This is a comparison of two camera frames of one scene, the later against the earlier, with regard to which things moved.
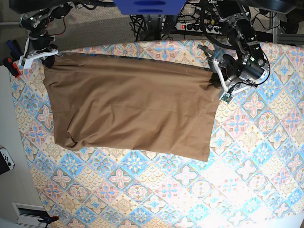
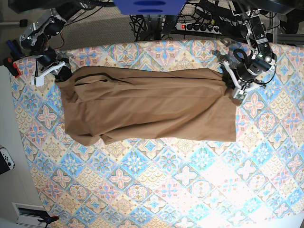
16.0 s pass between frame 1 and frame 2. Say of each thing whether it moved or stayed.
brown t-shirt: moved
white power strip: stayed
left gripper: moved
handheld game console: stayed
